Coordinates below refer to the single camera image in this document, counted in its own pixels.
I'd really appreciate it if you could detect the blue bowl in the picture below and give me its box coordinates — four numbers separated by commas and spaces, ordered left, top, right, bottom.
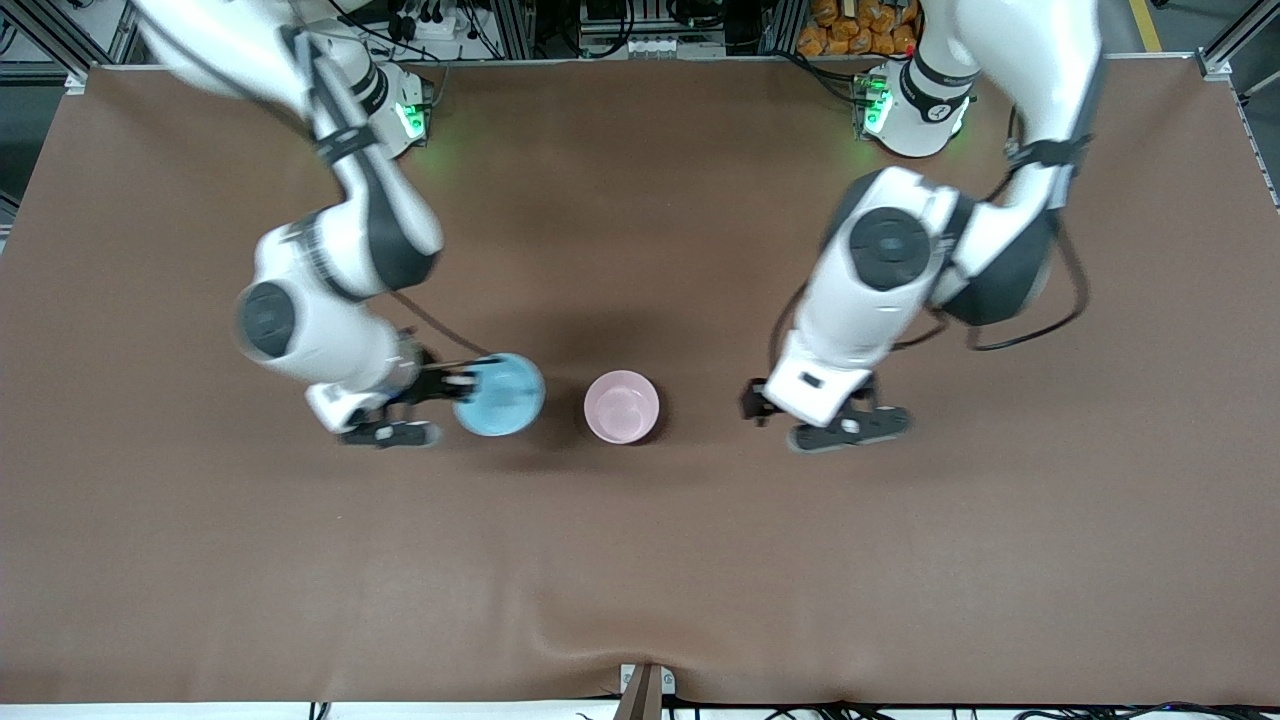
453, 352, 547, 438

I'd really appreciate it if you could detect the pink bowl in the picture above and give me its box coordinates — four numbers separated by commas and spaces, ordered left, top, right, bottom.
583, 369, 661, 446

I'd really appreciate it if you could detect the brown table cover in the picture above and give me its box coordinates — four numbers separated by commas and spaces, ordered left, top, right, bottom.
0, 55, 1280, 706

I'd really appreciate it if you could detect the white power strip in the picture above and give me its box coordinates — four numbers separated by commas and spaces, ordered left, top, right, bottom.
393, 8, 473, 43

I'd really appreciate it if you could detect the bag of orange items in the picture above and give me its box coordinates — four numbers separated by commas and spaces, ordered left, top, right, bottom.
797, 0, 921, 58

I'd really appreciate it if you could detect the black and white device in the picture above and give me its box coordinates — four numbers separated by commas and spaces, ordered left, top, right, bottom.
578, 0, 728, 58

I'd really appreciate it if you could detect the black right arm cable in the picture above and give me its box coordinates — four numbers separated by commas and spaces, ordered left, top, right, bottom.
285, 20, 501, 363

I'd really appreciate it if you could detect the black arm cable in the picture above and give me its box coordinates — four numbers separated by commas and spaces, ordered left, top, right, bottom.
768, 100, 1093, 389
285, 20, 501, 363

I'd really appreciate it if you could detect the small metal bracket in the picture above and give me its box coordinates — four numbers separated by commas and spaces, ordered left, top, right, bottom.
619, 663, 677, 697

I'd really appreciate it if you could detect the brown camera post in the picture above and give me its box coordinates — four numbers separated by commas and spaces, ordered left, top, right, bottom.
612, 667, 664, 720

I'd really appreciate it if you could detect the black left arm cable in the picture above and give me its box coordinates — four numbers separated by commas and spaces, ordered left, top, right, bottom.
768, 100, 1093, 389

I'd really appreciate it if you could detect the aluminium frame profile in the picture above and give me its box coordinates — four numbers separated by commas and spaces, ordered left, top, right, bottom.
0, 0, 93, 96
1195, 0, 1280, 96

